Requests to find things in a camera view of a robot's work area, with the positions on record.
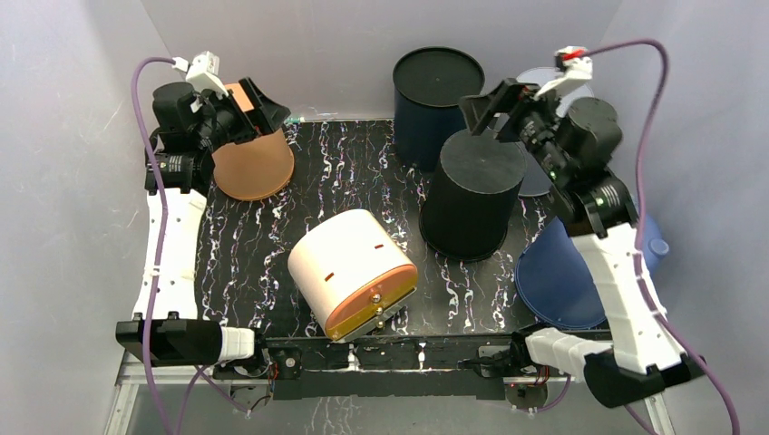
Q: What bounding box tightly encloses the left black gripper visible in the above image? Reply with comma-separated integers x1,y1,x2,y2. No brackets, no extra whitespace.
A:
195,79,290,154

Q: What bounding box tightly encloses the tan bucket black rim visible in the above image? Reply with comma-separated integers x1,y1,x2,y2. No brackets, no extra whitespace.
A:
213,129,295,201

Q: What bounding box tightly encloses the dark navy bucket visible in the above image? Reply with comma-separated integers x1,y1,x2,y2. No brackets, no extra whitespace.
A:
392,46,485,172

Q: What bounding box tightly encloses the large grey container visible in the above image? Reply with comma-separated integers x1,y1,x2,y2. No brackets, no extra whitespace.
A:
516,67,594,198

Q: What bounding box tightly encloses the black bucket liner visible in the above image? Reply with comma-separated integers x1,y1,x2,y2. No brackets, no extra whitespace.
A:
419,129,527,262

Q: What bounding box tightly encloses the blue plastic bucket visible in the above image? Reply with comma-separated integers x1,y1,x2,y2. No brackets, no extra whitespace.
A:
513,213,671,330

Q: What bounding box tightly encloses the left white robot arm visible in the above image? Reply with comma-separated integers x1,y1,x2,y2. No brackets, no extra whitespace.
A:
115,77,295,377

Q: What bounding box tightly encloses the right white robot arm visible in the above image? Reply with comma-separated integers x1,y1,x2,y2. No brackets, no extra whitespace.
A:
459,79,704,409

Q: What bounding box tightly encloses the white orange drawer box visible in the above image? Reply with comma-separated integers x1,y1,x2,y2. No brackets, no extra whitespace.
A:
287,208,418,343

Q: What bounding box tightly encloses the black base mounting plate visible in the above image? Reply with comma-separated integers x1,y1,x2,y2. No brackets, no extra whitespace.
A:
200,326,572,402

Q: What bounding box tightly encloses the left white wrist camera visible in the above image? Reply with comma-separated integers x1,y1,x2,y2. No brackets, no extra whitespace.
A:
171,51,229,98

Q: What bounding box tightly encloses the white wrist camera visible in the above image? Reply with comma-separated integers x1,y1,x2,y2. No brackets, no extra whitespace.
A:
533,45,593,101
171,51,229,98

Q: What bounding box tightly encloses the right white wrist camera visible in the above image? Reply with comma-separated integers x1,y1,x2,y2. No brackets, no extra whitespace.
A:
533,45,593,101

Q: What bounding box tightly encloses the aluminium frame rail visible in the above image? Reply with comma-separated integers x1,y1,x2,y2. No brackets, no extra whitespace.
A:
106,355,674,434

